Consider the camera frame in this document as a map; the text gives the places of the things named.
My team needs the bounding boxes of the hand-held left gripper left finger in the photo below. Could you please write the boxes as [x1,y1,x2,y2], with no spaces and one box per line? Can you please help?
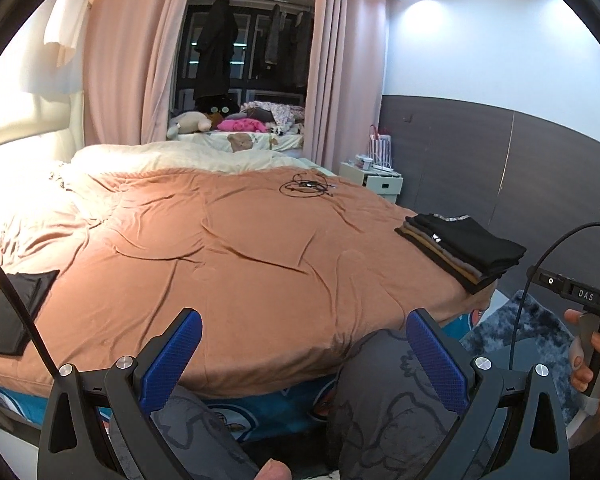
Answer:
[37,306,203,480]

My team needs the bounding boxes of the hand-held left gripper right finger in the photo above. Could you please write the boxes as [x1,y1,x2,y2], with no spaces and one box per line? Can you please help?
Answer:
[406,308,571,480]

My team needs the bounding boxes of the black printed T-shirt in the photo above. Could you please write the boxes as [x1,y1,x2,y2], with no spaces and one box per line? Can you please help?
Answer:
[415,213,527,267]

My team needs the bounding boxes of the stack of folded clothes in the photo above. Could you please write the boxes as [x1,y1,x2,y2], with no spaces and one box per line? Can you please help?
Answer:
[394,215,511,296]

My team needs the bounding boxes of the person's left hand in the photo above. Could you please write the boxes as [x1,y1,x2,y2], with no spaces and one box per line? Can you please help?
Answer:
[257,460,293,480]

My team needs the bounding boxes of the grey shag rug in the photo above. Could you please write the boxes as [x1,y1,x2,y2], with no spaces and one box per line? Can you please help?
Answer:
[460,287,591,421]

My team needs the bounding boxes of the person's grey patterned pants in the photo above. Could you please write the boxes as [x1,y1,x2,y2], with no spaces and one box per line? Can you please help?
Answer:
[150,329,461,480]

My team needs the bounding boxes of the brown blanket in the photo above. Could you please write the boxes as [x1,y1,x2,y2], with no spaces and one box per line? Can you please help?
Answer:
[0,167,498,401]

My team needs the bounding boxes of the teal printed bed sheet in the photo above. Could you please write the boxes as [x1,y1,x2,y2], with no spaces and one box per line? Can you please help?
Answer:
[0,307,496,443]

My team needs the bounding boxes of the dark flat folded cloth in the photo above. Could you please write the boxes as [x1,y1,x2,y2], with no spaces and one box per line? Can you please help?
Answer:
[0,270,61,356]

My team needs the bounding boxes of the white nightstand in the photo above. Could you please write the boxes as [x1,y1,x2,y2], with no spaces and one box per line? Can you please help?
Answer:
[340,160,405,205]

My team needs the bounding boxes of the cream duvet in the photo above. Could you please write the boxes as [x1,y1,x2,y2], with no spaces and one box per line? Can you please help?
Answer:
[70,141,331,176]

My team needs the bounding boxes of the striped gift bag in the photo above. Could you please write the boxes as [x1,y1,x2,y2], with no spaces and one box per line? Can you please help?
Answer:
[369,125,393,168]

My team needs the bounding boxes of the beige plush toy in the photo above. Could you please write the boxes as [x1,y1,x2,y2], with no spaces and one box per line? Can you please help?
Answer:
[167,111,213,140]

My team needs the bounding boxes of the pink cloth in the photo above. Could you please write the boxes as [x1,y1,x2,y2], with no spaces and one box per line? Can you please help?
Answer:
[216,117,271,133]

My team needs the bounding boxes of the black plush toy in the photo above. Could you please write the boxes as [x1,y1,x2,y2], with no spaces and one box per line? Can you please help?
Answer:
[202,102,241,118]

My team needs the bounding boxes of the floral cloth pile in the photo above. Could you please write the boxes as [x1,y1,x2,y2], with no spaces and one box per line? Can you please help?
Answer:
[242,102,306,136]

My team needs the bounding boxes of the white padded headboard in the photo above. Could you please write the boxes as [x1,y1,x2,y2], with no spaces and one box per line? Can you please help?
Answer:
[0,87,86,171]

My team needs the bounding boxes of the pink curtain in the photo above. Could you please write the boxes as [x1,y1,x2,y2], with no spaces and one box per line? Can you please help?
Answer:
[302,0,388,171]
[82,0,198,148]

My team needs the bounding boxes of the long dark hanging coat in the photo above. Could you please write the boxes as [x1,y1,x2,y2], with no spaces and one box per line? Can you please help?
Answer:
[194,0,238,101]

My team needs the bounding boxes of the dark hanging garment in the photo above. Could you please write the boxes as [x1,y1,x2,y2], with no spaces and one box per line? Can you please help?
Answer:
[282,10,313,88]
[265,4,283,68]

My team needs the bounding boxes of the white hanging garment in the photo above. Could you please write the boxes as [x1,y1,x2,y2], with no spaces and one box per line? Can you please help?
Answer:
[44,0,91,68]

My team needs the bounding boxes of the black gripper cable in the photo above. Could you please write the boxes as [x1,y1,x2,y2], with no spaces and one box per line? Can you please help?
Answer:
[507,221,600,371]
[0,242,61,378]

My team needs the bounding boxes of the black coiled cable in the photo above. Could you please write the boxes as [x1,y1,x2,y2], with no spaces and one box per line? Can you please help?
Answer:
[279,172,338,198]

